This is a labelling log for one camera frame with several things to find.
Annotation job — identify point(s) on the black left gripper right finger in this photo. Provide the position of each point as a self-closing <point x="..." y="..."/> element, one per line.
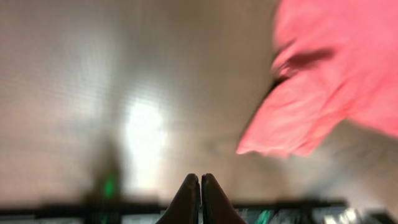
<point x="216" y="207"/>

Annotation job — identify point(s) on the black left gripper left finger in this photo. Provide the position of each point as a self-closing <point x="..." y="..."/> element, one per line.
<point x="184" y="207"/>

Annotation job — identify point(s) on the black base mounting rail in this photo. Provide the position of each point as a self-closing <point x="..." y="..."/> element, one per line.
<point x="302" y="211"/>

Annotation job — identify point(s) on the red t-shirt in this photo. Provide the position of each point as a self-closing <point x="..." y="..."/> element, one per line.
<point x="337" y="60"/>

